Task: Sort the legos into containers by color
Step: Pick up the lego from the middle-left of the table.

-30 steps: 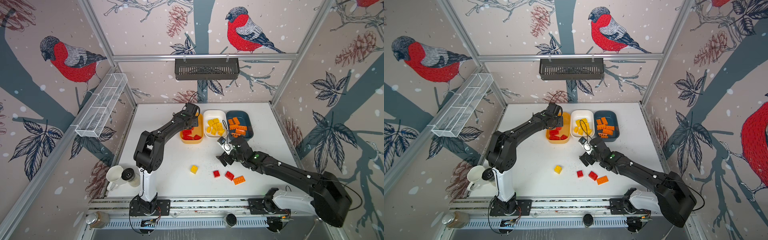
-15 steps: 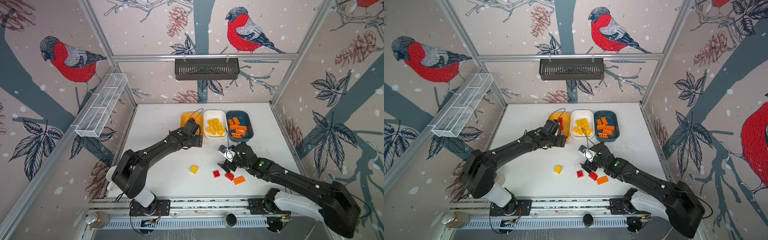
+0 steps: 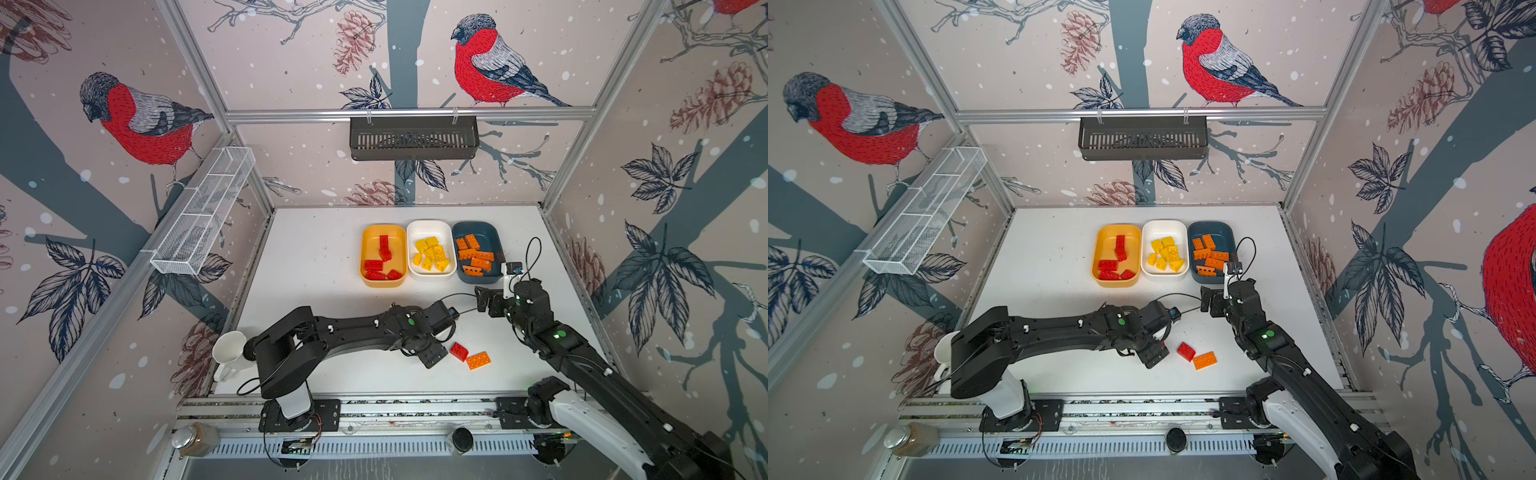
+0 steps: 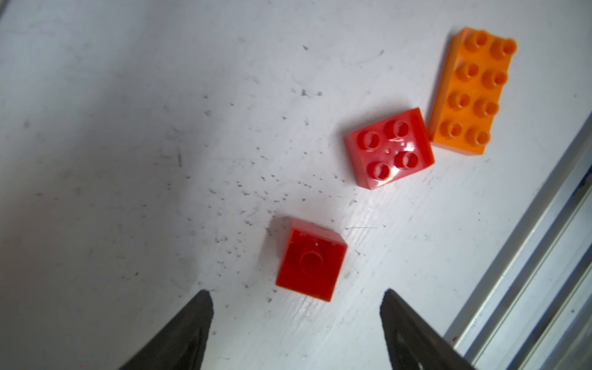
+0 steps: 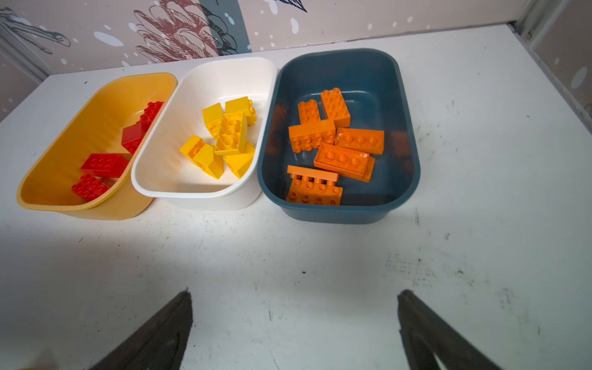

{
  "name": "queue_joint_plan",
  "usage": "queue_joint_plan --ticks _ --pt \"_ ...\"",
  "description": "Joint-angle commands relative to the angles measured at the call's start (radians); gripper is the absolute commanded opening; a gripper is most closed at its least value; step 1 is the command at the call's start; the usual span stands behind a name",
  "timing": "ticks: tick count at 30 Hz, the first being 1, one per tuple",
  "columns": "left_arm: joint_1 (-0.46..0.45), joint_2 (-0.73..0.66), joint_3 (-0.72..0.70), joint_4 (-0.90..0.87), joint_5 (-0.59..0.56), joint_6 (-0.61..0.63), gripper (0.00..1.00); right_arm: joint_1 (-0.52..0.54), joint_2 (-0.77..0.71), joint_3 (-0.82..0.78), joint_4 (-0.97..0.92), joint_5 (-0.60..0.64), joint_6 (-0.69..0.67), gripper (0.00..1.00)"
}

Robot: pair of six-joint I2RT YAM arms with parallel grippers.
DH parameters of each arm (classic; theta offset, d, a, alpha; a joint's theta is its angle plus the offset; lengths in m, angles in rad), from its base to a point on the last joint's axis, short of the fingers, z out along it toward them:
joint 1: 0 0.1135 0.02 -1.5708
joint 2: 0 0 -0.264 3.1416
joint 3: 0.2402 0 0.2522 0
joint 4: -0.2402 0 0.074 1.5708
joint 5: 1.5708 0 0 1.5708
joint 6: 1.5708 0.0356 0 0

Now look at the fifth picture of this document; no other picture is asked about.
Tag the dark teal plastic container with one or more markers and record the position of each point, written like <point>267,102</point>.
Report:
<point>371,84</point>

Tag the red lego brick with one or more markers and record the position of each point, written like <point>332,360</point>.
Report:
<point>105,165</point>
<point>132,137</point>
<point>149,115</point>
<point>90,188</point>

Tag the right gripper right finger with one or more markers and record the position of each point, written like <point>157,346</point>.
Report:
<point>428,340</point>

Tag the yellow lego brick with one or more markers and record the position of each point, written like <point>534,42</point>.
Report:
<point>192,147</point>
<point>213,117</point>
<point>231,135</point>
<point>242,105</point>
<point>240,163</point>
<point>208,161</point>

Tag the white plastic container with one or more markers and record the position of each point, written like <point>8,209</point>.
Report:
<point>162,171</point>

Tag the yellow plastic container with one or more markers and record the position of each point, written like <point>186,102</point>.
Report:
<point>96,129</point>

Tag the orange lego brick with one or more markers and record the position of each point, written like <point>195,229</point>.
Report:
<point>314,187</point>
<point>349,163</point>
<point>309,112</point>
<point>307,137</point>
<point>364,140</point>
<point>335,107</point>

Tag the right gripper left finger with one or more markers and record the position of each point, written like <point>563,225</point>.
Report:
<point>159,343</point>

